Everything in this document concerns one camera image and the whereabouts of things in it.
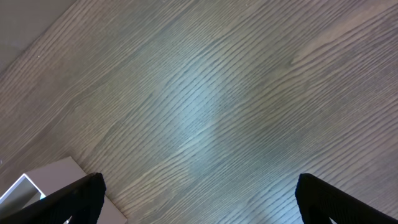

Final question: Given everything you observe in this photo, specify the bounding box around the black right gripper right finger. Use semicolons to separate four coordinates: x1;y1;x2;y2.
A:
295;173;397;224

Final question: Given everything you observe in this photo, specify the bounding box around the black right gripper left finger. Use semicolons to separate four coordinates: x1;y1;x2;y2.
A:
1;173;106;224

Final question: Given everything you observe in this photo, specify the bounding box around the white cardboard box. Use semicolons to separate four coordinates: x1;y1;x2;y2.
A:
0;156;128;224

